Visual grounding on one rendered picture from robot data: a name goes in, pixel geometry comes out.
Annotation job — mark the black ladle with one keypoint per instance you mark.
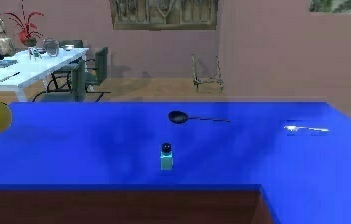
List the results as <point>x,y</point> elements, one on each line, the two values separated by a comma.
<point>178,117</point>

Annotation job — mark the light blue shaker black cap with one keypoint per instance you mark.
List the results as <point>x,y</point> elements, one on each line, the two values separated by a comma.
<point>166,160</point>

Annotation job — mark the blue topped wooden counter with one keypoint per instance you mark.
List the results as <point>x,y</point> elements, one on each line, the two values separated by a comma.
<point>216,156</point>

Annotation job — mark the dark green chair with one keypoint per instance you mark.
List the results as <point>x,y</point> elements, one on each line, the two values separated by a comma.
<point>73,86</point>
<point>70,43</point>
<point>98,66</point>

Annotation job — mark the silver spoon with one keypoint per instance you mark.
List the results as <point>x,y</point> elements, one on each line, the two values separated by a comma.
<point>293,128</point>

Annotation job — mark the small grey dish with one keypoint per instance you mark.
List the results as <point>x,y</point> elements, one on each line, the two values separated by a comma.
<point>68,47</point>

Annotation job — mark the clear glass bowl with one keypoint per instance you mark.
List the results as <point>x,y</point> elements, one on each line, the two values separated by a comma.
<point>51,47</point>

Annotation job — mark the white dining table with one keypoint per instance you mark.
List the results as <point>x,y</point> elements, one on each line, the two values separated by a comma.
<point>33,70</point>

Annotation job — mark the small glass cup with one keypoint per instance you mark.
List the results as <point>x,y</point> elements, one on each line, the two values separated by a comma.
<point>33,53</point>

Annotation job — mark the red house plant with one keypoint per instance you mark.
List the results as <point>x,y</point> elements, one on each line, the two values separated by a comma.
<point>27,28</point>

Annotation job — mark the dark pencil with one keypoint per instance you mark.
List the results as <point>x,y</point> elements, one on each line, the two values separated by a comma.
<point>8,77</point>

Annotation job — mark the grey blue book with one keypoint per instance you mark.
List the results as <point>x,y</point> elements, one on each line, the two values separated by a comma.
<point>4,63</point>

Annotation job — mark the pale statue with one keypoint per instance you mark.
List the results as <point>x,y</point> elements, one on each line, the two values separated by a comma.
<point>3,36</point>

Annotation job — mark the green framed wall picture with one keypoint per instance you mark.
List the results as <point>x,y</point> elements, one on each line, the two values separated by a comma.
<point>338,6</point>

